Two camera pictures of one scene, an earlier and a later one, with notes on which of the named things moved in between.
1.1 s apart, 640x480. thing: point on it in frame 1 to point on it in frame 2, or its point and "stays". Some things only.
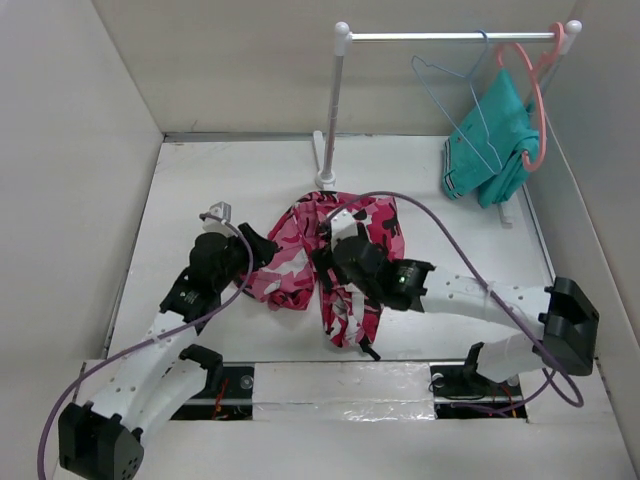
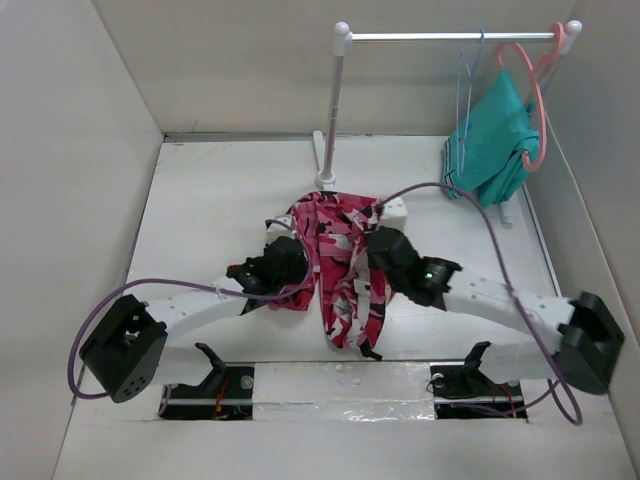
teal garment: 486,151 stays
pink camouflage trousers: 290,281 stays
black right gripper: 323,261 to 372,261
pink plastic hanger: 554,47 stays
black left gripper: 262,248 to 298,274
